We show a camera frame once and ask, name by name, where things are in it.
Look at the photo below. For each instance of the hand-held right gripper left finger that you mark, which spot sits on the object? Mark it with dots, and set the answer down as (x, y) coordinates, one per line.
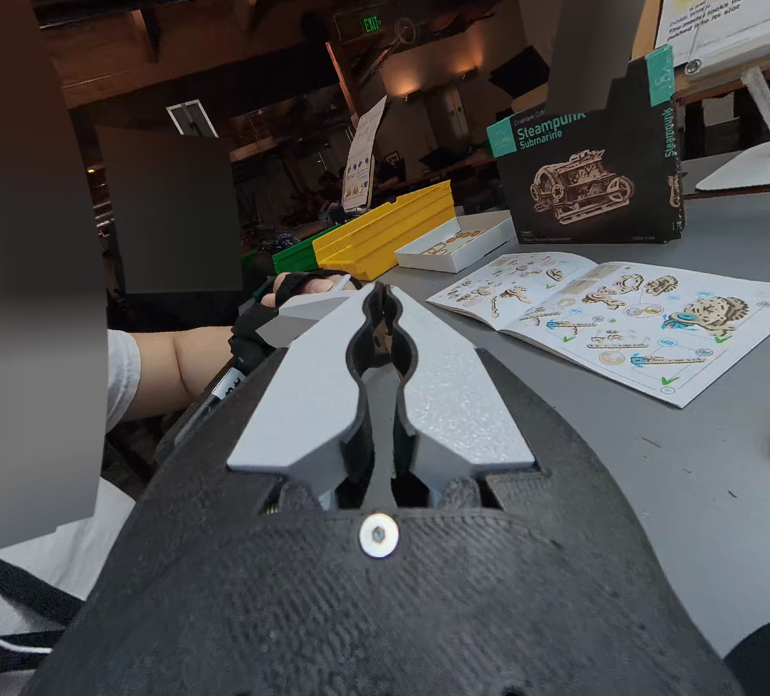
(289, 407)

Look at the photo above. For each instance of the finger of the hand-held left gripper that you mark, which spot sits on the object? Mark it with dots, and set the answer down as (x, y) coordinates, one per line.
(301, 320)

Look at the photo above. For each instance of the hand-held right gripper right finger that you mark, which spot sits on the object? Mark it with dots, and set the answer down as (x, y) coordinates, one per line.
(469, 407)

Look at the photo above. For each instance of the small wooden gear assembly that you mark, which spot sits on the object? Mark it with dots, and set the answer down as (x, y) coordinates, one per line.
(382, 336)

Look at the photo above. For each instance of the person's left forearm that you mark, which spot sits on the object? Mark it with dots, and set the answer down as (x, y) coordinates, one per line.
(174, 365)

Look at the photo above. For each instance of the grey desk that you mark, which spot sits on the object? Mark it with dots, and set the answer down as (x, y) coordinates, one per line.
(601, 437)

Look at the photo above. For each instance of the person's left hand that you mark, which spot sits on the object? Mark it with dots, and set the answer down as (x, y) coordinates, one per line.
(252, 329)

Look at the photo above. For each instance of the green plastic bin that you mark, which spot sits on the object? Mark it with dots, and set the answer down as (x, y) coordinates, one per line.
(295, 254)

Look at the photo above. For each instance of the yellow plastic bin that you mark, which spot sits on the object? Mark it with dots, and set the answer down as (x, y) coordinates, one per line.
(373, 251)
(421, 196)

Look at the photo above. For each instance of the white shallow cardboard tray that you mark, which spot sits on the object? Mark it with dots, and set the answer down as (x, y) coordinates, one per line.
(457, 254)

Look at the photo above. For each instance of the white instruction booklet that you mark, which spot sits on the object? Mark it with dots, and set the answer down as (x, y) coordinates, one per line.
(601, 317)

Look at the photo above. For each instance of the pile of wooden rings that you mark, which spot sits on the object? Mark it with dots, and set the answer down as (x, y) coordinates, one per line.
(451, 242)

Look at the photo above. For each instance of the wooden board instruction sign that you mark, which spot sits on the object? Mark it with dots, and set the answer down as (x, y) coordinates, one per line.
(361, 160)

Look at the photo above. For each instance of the person's white shirt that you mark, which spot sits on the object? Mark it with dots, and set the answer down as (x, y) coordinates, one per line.
(60, 539)

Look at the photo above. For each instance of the white framed panel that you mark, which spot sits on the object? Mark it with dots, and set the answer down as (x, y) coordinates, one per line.
(192, 118)

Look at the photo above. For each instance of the black model kit box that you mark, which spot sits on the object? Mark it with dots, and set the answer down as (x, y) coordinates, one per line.
(571, 196)

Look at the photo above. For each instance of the green exit sign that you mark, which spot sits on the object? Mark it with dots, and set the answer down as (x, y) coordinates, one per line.
(368, 25)

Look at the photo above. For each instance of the white flat stand base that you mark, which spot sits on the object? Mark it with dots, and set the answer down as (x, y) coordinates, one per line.
(737, 172)

